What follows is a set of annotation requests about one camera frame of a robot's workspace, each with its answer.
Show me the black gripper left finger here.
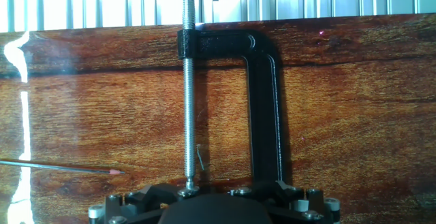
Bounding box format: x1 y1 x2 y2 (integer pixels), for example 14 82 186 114
87 184 182 224

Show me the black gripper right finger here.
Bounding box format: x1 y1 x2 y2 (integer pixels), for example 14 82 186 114
227 179 342 224

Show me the black red pencil pink eraser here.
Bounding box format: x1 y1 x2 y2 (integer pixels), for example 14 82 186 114
0 159 126 176

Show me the black metal C-clamp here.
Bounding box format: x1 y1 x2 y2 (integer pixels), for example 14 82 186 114
164 0 284 198

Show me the glossy wood grain mat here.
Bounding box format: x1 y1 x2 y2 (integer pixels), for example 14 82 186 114
0 12 436 224

